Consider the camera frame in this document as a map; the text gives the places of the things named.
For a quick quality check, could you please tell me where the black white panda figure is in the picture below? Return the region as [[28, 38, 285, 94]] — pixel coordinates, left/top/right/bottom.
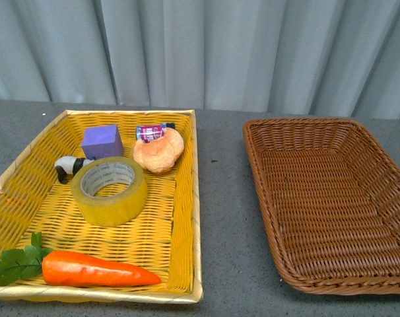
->
[[54, 156, 93, 184]]

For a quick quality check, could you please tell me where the brown wicker basket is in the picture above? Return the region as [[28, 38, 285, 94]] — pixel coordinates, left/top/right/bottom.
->
[[243, 118, 400, 295]]

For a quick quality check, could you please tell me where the yellow packing tape roll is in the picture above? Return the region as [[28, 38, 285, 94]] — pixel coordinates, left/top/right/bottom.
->
[[71, 157, 148, 227]]

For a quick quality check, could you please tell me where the yellow woven basket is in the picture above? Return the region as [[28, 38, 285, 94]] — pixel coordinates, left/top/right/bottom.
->
[[0, 110, 203, 304]]

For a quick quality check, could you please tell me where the purple foam cube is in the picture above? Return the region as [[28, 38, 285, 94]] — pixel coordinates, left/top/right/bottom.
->
[[82, 125, 124, 160]]

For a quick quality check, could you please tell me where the orange toy carrot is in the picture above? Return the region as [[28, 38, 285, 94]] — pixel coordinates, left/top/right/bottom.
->
[[0, 232, 161, 287]]

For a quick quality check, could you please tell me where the toy croissant bread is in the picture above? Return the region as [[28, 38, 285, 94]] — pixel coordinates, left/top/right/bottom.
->
[[133, 127, 185, 174]]

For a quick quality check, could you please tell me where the pink snack packet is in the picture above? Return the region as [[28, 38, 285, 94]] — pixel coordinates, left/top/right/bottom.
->
[[135, 123, 176, 143]]

